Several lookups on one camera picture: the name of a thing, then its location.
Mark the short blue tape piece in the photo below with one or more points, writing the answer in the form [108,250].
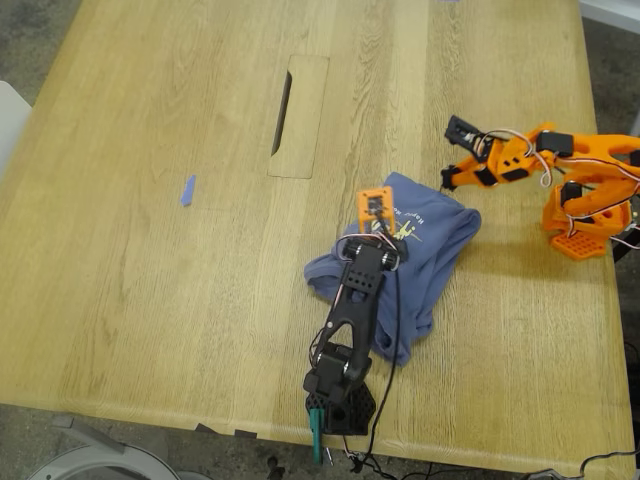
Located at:
[188,192]

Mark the white furniture leg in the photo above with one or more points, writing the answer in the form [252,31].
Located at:
[635,127]

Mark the green clamp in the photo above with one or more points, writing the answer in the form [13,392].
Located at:
[316,435]

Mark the black table clamp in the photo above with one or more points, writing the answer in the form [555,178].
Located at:
[627,240]

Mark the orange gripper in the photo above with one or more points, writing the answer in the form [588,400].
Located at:
[467,174]

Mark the blue printed T-shirt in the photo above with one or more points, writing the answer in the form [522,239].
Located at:
[430,250]

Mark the white round chair base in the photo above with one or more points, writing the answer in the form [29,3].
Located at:
[75,457]

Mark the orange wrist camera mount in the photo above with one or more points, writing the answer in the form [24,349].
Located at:
[377,207]

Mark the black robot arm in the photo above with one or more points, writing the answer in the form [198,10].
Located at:
[350,320]

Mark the white furniture panel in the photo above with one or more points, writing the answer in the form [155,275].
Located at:
[610,12]

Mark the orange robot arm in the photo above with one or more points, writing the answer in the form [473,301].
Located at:
[590,200]

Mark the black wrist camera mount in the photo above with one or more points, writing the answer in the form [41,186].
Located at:
[462,132]

